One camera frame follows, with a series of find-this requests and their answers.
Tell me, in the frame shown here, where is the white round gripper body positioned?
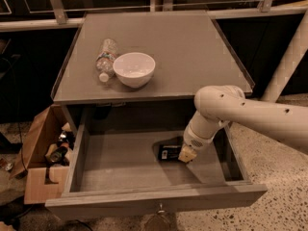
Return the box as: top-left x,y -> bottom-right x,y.
183,112 -> 229,150

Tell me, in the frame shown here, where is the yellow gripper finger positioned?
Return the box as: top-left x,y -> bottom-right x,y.
178,145 -> 196,163

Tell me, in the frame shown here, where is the black rxbar chocolate wrapper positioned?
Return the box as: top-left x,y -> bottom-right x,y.
158,145 -> 181,161

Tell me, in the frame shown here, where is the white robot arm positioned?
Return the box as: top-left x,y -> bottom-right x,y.
182,14 -> 308,153

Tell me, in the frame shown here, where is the open grey top drawer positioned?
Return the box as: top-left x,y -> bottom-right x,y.
46,125 -> 267,219

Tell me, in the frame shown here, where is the grey wooden cabinet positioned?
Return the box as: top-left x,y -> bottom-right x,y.
51,11 -> 256,137

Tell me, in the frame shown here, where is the white ceramic bowl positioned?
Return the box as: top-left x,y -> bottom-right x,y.
113,52 -> 156,89

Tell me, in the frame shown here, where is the clear plastic water bottle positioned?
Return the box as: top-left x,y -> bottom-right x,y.
95,38 -> 117,83

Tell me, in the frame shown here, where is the dark can in box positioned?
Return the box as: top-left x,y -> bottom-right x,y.
50,146 -> 68,163

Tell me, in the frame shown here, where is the brown cardboard box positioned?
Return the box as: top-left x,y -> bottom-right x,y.
10,105 -> 68,204

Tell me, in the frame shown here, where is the metal drawer pull handle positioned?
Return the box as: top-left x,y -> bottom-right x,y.
157,203 -> 167,215

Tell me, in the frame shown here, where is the metal guard rail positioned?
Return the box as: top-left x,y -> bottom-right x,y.
0,0 -> 307,32

